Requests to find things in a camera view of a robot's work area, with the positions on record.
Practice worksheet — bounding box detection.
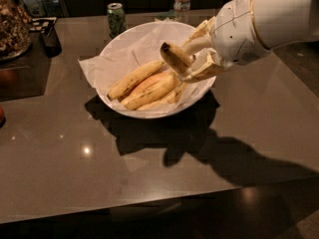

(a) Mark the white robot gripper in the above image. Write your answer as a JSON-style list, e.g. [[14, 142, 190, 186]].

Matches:
[[179, 0, 270, 83]]

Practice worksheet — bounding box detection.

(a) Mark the red round object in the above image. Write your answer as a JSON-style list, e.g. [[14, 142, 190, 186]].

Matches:
[[0, 106, 5, 126]]

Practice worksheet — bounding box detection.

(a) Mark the glass jar of snacks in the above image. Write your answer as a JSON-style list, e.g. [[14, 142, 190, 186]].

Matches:
[[0, 0, 32, 62]]

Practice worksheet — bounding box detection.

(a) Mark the dark phone stand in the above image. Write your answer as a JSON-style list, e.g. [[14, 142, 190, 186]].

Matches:
[[40, 21, 62, 58]]

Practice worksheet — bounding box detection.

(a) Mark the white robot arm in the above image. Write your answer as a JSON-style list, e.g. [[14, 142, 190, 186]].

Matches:
[[181, 0, 319, 83]]

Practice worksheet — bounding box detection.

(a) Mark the clear plastic water bottle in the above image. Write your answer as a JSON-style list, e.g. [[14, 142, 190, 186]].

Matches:
[[173, 0, 191, 23]]

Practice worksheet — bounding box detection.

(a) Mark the white paper liner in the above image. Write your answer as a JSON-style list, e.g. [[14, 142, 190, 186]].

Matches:
[[78, 17, 217, 115]]

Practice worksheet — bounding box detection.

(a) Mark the yellow banana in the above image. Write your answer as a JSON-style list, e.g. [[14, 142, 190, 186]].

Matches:
[[108, 61, 163, 101], [159, 42, 192, 74]]

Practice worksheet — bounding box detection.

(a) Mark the spotted middle banana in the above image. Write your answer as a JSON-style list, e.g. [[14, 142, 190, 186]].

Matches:
[[139, 83, 187, 111]]

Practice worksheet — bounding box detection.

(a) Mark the green soda can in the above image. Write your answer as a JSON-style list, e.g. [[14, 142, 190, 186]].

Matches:
[[108, 3, 127, 38]]

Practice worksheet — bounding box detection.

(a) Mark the pale lower banana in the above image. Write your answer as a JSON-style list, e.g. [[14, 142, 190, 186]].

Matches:
[[121, 71, 178, 111]]

